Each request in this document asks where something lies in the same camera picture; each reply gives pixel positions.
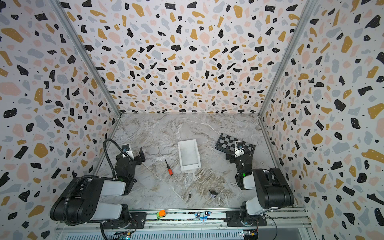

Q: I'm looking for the red handled screwdriver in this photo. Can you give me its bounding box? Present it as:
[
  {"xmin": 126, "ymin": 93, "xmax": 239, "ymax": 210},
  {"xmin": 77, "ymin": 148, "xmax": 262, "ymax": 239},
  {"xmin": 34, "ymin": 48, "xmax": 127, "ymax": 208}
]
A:
[{"xmin": 165, "ymin": 160, "xmax": 173, "ymax": 176}]

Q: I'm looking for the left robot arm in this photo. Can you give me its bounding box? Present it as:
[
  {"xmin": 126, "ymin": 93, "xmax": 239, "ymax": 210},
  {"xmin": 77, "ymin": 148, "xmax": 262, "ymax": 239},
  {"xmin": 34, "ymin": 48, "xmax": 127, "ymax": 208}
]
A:
[{"xmin": 50, "ymin": 145, "xmax": 146, "ymax": 228}]

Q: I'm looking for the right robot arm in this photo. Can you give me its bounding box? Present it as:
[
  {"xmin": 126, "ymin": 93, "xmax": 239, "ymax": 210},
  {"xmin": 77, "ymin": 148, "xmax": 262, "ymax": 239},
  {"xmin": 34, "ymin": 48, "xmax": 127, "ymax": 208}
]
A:
[{"xmin": 225, "ymin": 150, "xmax": 294, "ymax": 227}]

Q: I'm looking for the white plastic bin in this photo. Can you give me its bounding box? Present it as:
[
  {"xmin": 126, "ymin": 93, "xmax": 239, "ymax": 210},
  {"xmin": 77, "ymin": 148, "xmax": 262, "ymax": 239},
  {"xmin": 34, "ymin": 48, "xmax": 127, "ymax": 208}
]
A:
[{"xmin": 178, "ymin": 139, "xmax": 201, "ymax": 172}]

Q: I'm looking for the black white checkerboard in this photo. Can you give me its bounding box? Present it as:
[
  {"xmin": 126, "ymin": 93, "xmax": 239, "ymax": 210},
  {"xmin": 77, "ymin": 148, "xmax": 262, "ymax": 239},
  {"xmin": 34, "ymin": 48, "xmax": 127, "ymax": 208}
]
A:
[{"xmin": 215, "ymin": 133, "xmax": 255, "ymax": 154}]

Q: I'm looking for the small dark bolt object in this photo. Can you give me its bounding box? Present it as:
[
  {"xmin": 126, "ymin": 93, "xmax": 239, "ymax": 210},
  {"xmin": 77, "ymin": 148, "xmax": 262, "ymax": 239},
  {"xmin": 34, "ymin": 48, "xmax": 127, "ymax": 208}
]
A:
[{"xmin": 210, "ymin": 190, "xmax": 218, "ymax": 199}]

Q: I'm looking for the orange green toy car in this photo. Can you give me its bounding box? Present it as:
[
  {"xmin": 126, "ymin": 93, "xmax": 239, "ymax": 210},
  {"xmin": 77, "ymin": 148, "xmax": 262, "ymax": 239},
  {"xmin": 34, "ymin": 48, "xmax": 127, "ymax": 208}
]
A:
[{"xmin": 156, "ymin": 210, "xmax": 167, "ymax": 219}]

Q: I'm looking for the blue small toy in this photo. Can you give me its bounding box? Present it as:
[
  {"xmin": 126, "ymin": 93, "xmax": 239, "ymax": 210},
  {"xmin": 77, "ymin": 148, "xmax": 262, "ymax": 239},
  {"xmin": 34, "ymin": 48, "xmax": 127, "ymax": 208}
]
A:
[{"xmin": 195, "ymin": 211, "xmax": 211, "ymax": 222}]

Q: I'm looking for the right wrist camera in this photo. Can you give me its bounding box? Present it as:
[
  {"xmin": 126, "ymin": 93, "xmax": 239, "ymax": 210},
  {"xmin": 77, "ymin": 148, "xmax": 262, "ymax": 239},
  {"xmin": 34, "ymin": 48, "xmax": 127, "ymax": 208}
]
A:
[{"xmin": 234, "ymin": 141, "xmax": 244, "ymax": 158}]

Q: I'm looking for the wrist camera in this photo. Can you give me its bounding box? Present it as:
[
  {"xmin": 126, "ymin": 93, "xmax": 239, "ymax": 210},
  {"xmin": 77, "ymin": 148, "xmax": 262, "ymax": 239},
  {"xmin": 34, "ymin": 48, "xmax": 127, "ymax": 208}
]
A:
[
  {"xmin": 122, "ymin": 144, "xmax": 135, "ymax": 159},
  {"xmin": 234, "ymin": 141, "xmax": 244, "ymax": 158}
]

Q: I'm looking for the black corrugated cable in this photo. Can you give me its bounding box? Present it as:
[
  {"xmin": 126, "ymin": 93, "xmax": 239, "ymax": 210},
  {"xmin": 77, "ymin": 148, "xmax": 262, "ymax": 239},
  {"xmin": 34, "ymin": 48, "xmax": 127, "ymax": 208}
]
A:
[{"xmin": 102, "ymin": 138, "xmax": 130, "ymax": 178}]

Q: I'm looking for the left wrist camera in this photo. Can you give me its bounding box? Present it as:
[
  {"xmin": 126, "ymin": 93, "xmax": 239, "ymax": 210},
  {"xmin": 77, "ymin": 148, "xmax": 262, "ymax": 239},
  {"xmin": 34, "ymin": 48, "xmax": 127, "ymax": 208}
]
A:
[{"xmin": 122, "ymin": 144, "xmax": 135, "ymax": 159}]

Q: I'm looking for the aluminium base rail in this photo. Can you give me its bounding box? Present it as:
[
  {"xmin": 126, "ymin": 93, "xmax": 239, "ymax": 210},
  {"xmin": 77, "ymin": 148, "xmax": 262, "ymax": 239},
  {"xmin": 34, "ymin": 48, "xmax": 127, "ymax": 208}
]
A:
[{"xmin": 53, "ymin": 208, "xmax": 316, "ymax": 240}]

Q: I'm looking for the right aluminium corner post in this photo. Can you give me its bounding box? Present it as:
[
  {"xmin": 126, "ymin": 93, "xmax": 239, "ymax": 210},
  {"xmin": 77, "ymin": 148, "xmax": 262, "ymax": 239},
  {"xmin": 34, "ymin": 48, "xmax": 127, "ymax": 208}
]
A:
[{"xmin": 259, "ymin": 0, "xmax": 319, "ymax": 118}]

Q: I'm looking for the aluminium corner post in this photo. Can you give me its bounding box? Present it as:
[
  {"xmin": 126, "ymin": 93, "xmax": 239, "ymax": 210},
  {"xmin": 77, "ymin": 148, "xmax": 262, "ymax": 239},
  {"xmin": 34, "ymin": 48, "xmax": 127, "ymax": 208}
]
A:
[
  {"xmin": 48, "ymin": 0, "xmax": 122, "ymax": 117},
  {"xmin": 259, "ymin": 0, "xmax": 319, "ymax": 118}
]

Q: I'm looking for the left aluminium corner post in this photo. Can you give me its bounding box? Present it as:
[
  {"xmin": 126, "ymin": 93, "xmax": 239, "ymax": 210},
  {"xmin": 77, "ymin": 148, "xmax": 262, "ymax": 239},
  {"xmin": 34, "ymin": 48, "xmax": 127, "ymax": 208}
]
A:
[{"xmin": 48, "ymin": 0, "xmax": 122, "ymax": 117}]

